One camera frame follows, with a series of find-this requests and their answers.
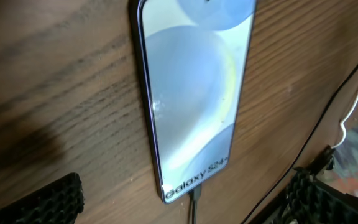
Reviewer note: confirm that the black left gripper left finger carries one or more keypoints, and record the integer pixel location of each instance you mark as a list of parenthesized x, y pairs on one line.
[(59, 202)]

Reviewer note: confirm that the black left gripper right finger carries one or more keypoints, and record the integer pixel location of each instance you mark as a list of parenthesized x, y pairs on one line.
[(326, 205)]

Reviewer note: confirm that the dark blue Samsung smartphone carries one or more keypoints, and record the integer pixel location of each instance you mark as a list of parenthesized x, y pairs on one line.
[(191, 58)]

